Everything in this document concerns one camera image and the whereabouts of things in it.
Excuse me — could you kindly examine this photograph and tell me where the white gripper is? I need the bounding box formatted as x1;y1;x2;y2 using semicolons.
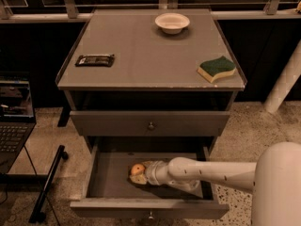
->
130;160;171;186

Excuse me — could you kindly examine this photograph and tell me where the orange fruit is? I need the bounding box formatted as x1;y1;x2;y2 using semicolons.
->
131;164;146;175

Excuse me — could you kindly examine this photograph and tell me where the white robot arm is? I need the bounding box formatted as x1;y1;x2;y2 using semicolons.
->
129;142;301;226

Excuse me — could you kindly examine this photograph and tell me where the grey open middle drawer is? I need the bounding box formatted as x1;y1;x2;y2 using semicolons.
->
71;146;230;219

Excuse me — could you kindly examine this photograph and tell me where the grey upper drawer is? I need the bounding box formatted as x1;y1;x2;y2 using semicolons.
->
71;111;230;137

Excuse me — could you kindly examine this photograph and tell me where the grey drawer cabinet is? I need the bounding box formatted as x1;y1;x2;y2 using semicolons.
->
56;9;246;152

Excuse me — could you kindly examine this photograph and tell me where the black stand leg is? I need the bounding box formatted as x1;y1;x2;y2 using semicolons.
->
29;145;68;223

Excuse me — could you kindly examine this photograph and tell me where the black snack bar packet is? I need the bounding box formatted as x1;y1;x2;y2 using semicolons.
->
75;54;115;67

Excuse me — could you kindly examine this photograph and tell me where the green yellow sponge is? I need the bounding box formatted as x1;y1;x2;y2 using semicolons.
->
198;56;236;83

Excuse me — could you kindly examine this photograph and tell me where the black laptop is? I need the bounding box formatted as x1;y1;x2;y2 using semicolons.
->
0;72;36;174

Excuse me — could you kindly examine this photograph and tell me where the white bowl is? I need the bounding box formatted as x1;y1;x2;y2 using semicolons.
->
155;13;190;35

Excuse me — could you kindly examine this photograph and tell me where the metal window railing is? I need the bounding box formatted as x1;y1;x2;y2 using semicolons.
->
0;0;301;23

